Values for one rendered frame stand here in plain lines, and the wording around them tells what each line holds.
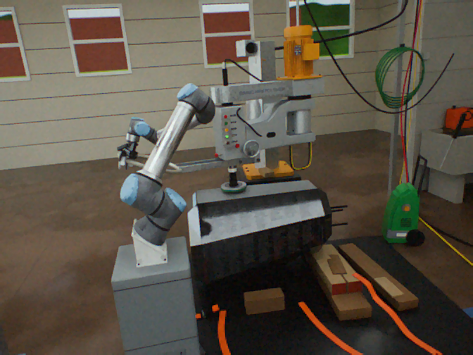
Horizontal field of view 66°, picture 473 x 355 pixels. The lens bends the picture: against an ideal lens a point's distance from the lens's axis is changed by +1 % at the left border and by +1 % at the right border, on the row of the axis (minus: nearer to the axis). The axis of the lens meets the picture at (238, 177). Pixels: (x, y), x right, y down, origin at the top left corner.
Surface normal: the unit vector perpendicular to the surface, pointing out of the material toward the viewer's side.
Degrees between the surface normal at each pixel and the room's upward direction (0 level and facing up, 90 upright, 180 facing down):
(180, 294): 90
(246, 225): 45
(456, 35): 90
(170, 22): 90
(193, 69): 90
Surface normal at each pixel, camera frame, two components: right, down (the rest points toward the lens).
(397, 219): -0.15, 0.29
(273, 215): 0.07, -0.49
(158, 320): 0.21, 0.26
